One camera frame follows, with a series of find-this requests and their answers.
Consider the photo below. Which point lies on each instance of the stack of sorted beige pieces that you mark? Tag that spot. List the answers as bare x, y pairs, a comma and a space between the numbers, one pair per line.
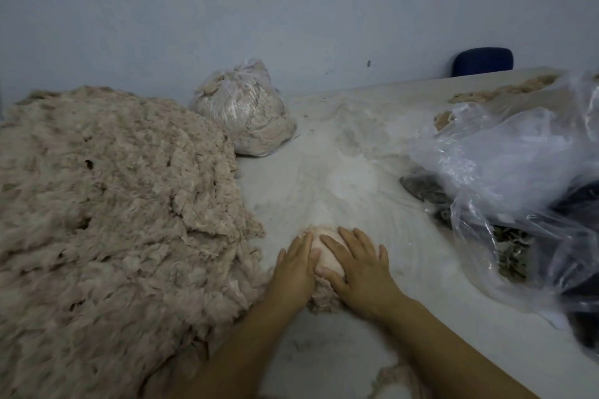
328, 258

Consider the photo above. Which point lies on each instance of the large clear plastic bag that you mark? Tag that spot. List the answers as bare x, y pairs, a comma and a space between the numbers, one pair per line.
515, 165

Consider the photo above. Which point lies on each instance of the person's right hand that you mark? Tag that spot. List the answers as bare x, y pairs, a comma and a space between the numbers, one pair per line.
363, 274

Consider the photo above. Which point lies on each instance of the blue chair back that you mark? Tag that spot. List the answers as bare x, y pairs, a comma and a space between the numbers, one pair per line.
483, 61

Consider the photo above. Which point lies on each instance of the person's right forearm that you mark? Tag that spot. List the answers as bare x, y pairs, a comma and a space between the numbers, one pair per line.
463, 357

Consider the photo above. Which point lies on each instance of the large pile beige fabric scraps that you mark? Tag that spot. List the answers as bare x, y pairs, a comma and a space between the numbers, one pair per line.
103, 226

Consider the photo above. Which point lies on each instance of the clear bag of beige scraps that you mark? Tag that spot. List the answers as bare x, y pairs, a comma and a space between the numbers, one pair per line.
243, 109

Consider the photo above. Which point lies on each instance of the person's left forearm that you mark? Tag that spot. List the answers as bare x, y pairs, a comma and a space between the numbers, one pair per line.
229, 357

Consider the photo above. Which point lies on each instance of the person's left hand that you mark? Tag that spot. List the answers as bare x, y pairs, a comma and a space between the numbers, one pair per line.
292, 274

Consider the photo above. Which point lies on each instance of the beige fur pile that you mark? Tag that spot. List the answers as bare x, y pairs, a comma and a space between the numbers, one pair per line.
496, 93

